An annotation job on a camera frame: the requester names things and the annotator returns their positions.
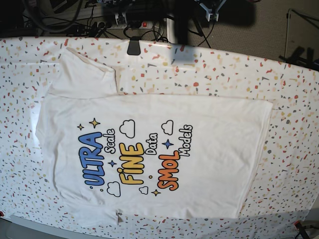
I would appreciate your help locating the terrazzo pattern table cloth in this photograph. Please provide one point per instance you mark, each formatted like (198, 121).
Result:
(287, 181)

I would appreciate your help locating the black table clamp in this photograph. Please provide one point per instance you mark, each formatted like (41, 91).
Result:
(134, 46)

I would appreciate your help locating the white printed T-shirt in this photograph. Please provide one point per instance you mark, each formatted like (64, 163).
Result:
(177, 156)

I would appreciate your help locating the white power strip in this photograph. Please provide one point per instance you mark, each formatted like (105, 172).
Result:
(131, 24)

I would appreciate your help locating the red clamp right corner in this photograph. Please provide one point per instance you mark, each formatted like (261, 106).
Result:
(298, 225)

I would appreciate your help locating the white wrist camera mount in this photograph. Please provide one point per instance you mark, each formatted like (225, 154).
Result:
(212, 8)

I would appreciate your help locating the black metal stand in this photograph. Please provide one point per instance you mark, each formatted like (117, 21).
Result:
(302, 40)

